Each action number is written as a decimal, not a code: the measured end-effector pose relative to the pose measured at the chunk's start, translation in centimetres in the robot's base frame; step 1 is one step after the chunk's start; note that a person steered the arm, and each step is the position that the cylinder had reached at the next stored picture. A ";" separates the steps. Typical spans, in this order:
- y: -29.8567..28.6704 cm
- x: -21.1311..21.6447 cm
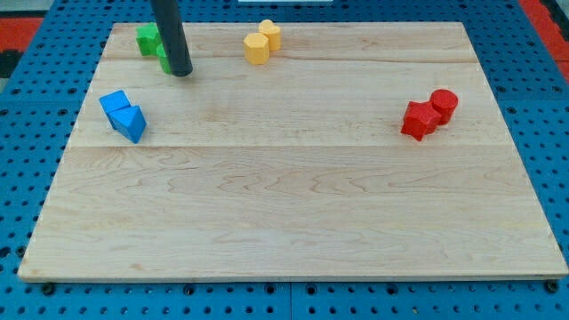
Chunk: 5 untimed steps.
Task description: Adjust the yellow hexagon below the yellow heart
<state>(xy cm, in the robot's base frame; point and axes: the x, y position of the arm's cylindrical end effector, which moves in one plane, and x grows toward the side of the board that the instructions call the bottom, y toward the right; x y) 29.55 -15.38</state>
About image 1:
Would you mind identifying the green round block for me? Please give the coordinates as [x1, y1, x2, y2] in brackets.
[156, 44, 172, 75]

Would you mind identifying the yellow hexagon block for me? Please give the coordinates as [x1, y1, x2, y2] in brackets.
[243, 33, 270, 65]

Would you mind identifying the blue cube block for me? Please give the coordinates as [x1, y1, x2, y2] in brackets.
[99, 90, 132, 131]

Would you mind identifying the wooden board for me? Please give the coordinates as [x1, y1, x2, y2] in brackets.
[19, 22, 568, 283]

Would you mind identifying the blue triangle block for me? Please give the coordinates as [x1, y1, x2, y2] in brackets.
[109, 106, 147, 144]

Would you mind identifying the red cylinder block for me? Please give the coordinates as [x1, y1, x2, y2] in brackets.
[429, 89, 459, 125]

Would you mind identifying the green square block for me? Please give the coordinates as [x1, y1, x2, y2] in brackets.
[136, 22, 161, 56]

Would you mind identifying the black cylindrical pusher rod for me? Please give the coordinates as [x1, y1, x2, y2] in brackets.
[150, 0, 193, 76]

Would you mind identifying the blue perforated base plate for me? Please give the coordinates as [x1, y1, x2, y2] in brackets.
[1, 0, 568, 319]

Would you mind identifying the red star block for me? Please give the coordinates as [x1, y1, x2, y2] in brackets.
[400, 101, 441, 141]

